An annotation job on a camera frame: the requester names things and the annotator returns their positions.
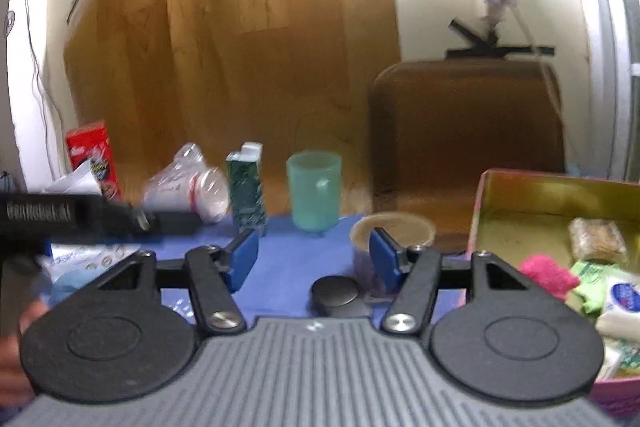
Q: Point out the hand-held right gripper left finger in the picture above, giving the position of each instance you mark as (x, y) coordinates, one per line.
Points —
(245, 257)

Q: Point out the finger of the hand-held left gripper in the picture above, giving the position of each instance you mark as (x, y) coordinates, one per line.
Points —
(172, 222)

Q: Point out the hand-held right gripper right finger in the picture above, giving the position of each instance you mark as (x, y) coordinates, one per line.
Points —
(382, 257)

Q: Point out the pink biscuit tin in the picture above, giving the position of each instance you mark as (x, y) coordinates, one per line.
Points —
(525, 207)

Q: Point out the pink fluffy scrubber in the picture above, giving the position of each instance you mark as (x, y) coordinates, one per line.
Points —
(545, 274)

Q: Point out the green microfibre cloth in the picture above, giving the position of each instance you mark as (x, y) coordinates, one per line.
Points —
(590, 282)

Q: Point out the beige snack packet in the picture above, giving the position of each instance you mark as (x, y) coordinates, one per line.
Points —
(597, 239)

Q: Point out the white blue label pack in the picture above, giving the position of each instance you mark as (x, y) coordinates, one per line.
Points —
(622, 302)

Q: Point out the green print tissue pack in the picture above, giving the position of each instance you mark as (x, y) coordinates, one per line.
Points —
(627, 357)

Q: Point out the person's left hand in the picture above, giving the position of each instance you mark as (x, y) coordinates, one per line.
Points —
(10, 372)

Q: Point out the bagged paper cups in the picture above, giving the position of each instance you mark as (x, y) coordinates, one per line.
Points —
(200, 197)

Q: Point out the white plastic packet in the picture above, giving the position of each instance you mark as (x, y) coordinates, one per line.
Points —
(75, 179)

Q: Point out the blue tablecloth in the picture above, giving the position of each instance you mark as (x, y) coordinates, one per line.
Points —
(290, 257)

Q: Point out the peanut can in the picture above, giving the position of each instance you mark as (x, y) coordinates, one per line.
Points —
(420, 232)

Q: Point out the black tape measure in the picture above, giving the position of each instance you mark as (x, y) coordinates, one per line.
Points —
(335, 294)

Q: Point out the green drink carton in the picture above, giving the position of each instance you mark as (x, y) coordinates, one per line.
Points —
(245, 187)

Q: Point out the blue face masks pack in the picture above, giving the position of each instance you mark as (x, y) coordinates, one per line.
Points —
(75, 282)

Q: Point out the red box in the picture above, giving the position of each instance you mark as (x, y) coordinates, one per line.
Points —
(90, 142)

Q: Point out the teal plastic cup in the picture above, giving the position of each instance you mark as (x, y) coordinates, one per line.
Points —
(315, 192)

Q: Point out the short black tape strip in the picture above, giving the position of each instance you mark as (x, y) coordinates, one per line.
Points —
(76, 6)

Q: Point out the black tape cross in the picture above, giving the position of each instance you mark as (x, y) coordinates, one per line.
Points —
(480, 49)

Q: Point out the wood pattern wall sheet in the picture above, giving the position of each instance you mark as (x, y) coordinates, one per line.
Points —
(250, 57)

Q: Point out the window frame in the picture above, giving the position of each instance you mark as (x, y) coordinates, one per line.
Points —
(620, 57)

